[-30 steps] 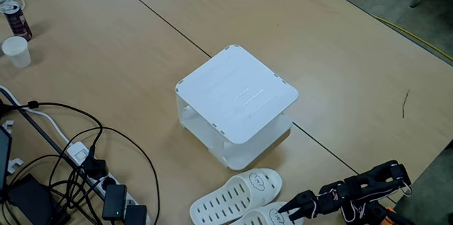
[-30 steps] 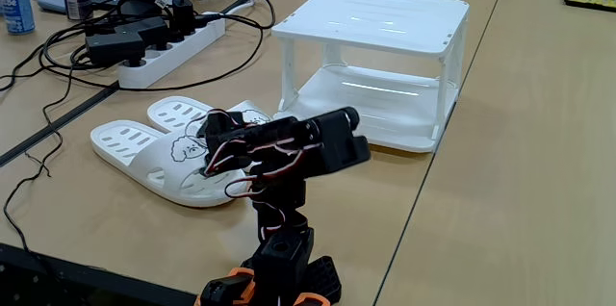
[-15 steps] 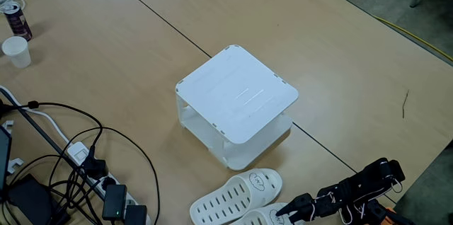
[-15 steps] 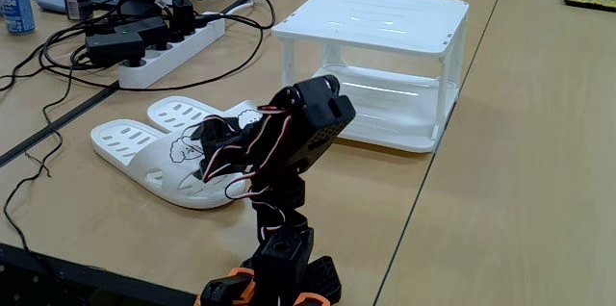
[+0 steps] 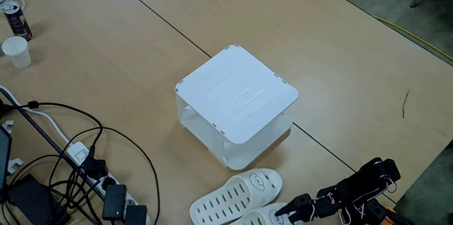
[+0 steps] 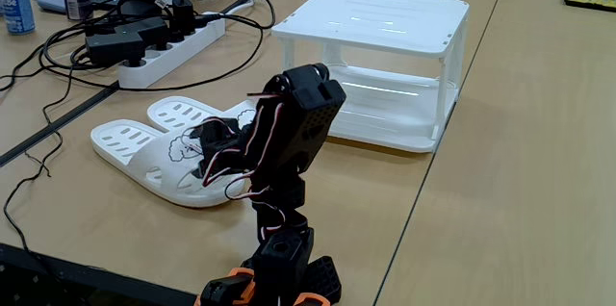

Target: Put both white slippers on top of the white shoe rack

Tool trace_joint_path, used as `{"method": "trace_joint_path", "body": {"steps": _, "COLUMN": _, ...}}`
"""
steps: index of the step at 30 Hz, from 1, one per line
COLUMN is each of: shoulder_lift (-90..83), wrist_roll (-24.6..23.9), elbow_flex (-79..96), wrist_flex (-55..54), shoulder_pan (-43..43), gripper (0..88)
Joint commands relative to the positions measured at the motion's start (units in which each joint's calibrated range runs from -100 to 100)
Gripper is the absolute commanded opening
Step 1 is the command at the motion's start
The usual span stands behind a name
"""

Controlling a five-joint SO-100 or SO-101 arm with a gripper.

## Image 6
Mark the white slipper with dog print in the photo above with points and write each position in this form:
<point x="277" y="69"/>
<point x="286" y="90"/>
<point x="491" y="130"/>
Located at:
<point x="144" y="171"/>
<point x="180" y="113"/>

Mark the white plastic shoe rack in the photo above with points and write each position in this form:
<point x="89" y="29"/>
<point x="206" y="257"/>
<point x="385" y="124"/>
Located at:
<point x="399" y="118"/>

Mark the white power strip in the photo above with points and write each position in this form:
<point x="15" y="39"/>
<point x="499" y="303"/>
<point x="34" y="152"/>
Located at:
<point x="159" y="63"/>

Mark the black adapter with green light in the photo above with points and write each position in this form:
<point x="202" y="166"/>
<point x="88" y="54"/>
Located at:
<point x="144" y="29"/>

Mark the black plug charger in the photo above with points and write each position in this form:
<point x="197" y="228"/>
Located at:
<point x="183" y="17"/>

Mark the black power adapter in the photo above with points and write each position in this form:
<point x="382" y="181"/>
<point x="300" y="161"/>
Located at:
<point x="113" y="46"/>

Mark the grey computer mouse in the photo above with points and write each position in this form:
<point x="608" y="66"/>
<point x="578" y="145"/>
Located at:
<point x="50" y="3"/>

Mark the blue drink can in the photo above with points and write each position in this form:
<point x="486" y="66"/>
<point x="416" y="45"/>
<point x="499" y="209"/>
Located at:
<point x="18" y="7"/>

